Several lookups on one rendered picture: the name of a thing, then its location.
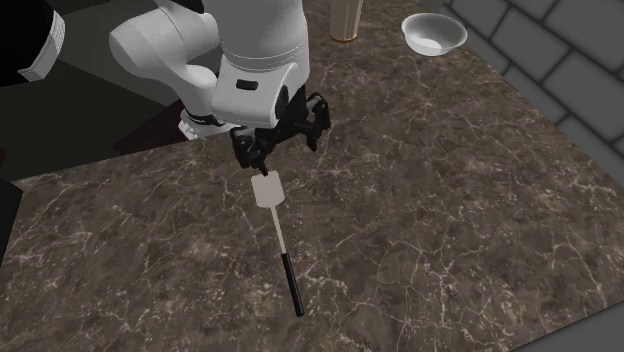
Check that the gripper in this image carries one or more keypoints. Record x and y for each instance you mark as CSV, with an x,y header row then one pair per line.
x,y
291,117

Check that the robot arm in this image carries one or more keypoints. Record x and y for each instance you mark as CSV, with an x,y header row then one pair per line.
x,y
258,44

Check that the beige ribbed cup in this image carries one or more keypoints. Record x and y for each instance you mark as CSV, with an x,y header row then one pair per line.
x,y
345,19

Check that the white bowl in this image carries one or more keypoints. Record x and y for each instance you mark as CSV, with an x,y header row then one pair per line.
x,y
433,33

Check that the black object with ribbed band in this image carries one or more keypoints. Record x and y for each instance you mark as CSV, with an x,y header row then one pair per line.
x,y
19,39

